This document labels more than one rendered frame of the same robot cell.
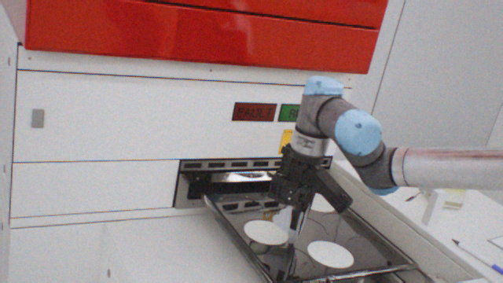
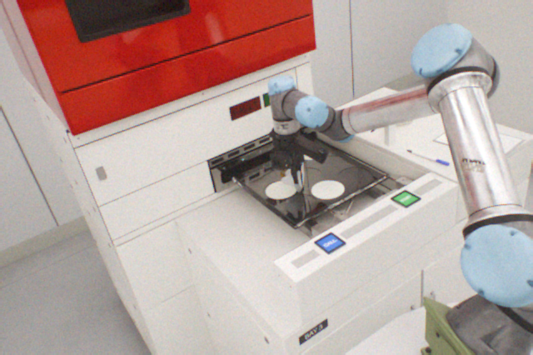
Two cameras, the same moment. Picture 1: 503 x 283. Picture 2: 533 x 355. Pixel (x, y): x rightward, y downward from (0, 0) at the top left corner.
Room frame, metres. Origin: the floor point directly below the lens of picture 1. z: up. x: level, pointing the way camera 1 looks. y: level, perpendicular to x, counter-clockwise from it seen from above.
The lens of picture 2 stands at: (-0.15, -0.11, 1.73)
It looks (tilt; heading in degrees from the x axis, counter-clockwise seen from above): 32 degrees down; 2
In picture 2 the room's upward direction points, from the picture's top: 9 degrees counter-clockwise
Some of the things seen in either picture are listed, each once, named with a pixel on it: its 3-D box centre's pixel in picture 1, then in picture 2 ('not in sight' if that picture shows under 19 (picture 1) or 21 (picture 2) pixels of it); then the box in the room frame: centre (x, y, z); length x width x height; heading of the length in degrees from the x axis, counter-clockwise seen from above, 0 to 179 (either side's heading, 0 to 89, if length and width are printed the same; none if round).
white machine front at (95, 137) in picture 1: (199, 140); (215, 142); (1.24, 0.12, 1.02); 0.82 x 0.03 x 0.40; 121
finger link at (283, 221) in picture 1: (285, 223); (291, 181); (1.06, -0.11, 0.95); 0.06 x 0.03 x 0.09; 67
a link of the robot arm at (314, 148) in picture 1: (310, 142); (286, 123); (1.07, -0.12, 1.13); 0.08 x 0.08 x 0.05
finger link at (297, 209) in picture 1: (298, 209); (295, 170); (1.05, -0.13, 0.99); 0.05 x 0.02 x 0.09; 157
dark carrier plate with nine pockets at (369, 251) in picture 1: (303, 228); (306, 177); (1.15, -0.16, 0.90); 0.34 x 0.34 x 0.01; 31
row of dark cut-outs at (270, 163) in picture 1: (260, 163); (264, 140); (1.33, -0.04, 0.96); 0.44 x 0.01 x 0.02; 121
